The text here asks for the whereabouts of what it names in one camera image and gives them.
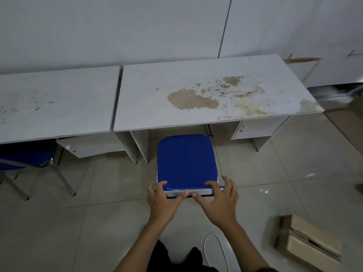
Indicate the person's left hand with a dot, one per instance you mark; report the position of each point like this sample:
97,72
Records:
163,205

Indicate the person's right thumb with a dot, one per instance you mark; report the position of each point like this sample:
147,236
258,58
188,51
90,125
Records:
199,198

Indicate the person's right forearm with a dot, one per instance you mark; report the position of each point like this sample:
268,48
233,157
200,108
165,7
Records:
244,249

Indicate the person's right middle finger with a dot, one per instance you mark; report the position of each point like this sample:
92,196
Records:
226,184

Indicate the person's left thumb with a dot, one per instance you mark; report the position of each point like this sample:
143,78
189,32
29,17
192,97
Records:
183,194

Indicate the stained white desk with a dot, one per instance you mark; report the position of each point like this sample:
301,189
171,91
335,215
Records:
204,90

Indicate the black trousers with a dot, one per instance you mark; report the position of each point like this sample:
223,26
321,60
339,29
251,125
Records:
181,260

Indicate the blue padded metal chair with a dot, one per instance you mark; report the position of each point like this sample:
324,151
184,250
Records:
25,155
185,162

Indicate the person's left forearm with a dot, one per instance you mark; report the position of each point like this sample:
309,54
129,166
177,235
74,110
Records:
147,246

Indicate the white broken cabinet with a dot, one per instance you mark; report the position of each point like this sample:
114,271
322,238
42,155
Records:
331,69

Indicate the person's right hand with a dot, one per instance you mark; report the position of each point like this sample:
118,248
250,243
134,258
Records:
219,208

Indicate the white shoe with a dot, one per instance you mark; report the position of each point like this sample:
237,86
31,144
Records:
217,252

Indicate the brown cardboard box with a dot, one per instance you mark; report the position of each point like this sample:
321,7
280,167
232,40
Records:
306,245

